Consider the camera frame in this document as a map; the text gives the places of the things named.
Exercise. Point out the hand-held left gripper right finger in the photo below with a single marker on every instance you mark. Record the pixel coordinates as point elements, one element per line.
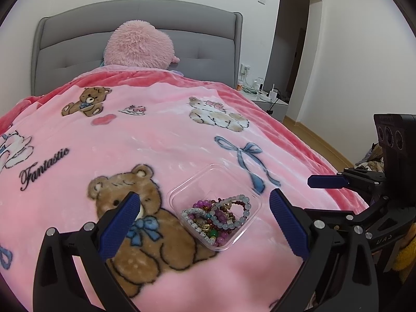
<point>289,224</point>

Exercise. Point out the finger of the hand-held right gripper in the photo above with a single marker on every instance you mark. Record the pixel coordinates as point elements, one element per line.
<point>325,181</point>
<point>331,214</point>

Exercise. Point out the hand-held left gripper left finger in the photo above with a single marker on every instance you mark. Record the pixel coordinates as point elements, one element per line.
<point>120,224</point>

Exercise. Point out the clear plastic box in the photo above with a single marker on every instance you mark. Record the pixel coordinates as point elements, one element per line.
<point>201,182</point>

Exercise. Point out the mixed-colour cloth pile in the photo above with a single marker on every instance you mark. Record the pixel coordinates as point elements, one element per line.
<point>370,159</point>

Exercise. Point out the pink printed blanket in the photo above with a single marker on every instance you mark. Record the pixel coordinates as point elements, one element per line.
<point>162,136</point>

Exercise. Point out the white nightstand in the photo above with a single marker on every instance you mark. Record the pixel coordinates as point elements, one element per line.
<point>260,102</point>

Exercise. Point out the white charger stand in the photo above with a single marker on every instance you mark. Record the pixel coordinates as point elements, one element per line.
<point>273,92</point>

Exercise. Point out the small glass dome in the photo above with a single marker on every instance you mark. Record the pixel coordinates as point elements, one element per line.
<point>258,84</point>

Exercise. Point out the small orange bottle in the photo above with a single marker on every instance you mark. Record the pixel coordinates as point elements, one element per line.
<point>240,87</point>

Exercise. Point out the pink plush toy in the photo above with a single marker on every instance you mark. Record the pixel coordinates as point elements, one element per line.
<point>139,45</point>

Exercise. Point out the grey upholstered headboard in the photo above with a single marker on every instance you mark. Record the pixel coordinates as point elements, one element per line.
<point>81,39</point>

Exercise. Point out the white wall socket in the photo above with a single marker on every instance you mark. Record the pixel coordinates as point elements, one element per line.
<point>245,70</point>

